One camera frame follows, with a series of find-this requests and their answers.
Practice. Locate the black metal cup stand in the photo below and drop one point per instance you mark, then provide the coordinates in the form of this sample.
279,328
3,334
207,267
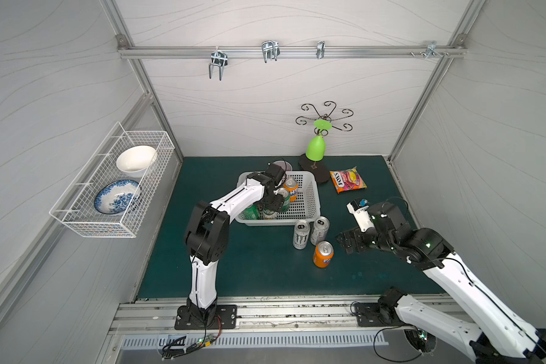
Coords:
318,169

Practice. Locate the white Monster can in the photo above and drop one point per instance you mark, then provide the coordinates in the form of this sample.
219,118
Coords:
301,234
320,228

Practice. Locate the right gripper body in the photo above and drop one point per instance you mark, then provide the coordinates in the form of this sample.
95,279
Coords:
359,238

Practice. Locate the white wire wall basket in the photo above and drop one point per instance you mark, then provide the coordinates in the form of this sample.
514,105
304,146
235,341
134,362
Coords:
75,208

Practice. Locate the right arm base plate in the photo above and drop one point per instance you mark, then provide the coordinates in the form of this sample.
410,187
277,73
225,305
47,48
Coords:
372,314

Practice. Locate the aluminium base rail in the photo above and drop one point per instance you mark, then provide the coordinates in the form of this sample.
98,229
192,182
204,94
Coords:
254,314

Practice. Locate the white ceramic bowl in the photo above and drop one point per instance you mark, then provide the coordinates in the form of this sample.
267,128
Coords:
135,161

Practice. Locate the green Sprite can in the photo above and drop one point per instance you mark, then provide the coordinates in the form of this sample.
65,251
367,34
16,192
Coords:
287,199

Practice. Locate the pink bowl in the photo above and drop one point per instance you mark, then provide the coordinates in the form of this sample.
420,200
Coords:
286,166

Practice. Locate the small metal hook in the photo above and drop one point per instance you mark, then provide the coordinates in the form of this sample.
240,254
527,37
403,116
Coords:
320,50

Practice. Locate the green plastic wine glass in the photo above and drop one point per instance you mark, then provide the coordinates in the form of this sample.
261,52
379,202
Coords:
316,148

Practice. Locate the metal loop hook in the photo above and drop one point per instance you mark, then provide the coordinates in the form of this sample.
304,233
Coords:
270,50

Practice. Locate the double metal hook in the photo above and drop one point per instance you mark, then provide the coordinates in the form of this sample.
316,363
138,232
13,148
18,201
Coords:
218,62

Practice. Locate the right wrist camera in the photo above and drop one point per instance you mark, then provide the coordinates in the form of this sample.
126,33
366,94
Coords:
359,210

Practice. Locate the white plastic basket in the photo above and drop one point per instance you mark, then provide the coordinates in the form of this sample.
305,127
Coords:
306,206

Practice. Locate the colourful snack bag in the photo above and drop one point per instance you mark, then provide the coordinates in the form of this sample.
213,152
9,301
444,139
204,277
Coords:
347,180

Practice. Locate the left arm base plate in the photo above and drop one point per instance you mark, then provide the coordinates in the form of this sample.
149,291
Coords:
191,317

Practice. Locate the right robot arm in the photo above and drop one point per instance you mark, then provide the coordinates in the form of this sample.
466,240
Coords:
495,333

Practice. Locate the aluminium top rail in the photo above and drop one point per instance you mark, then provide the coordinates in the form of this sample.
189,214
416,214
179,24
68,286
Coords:
287,52

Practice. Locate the blue patterned plate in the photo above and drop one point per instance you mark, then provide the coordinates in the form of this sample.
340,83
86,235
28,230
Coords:
117,197

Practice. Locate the orange Fanta can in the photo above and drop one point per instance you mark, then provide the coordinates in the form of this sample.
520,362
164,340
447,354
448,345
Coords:
323,254

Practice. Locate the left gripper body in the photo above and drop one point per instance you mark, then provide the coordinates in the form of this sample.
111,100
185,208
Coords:
275,202

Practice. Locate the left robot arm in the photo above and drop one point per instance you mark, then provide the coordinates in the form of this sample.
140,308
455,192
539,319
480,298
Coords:
208,230

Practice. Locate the right metal hook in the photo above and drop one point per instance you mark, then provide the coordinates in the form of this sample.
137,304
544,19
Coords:
431,52

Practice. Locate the orange can back right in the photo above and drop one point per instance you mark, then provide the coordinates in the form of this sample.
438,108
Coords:
291,186

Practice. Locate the green can front left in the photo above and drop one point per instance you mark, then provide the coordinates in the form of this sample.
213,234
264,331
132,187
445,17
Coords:
251,213

